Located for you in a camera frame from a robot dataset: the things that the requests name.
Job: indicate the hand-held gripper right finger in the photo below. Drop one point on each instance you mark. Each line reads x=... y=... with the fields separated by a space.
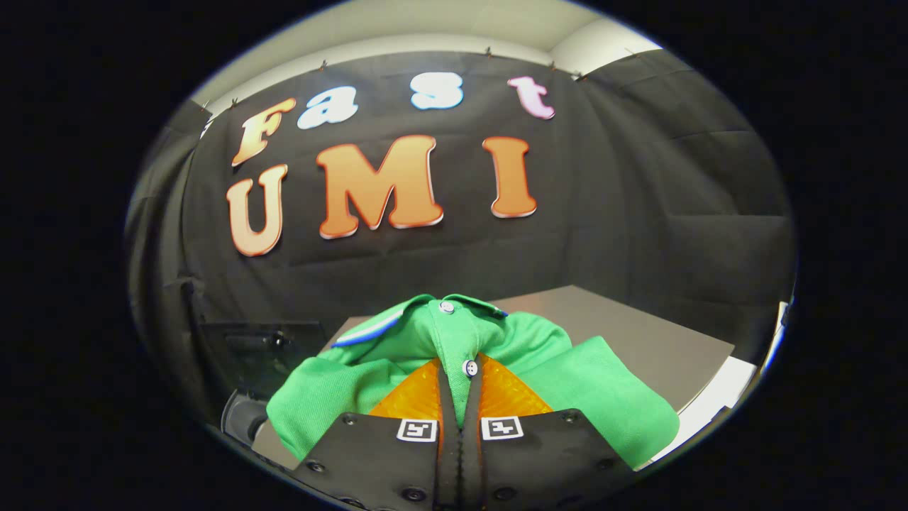
x=471 y=454

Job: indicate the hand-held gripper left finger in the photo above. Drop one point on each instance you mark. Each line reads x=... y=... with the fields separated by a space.
x=448 y=454

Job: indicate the green polo shirt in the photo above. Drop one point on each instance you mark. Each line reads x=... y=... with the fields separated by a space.
x=603 y=397

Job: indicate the grey cabinet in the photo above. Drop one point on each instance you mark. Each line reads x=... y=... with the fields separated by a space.
x=652 y=341

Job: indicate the white board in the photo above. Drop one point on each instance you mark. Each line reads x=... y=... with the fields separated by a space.
x=716 y=387

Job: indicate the black backdrop cloth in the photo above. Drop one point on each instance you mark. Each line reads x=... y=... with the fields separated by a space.
x=624 y=191

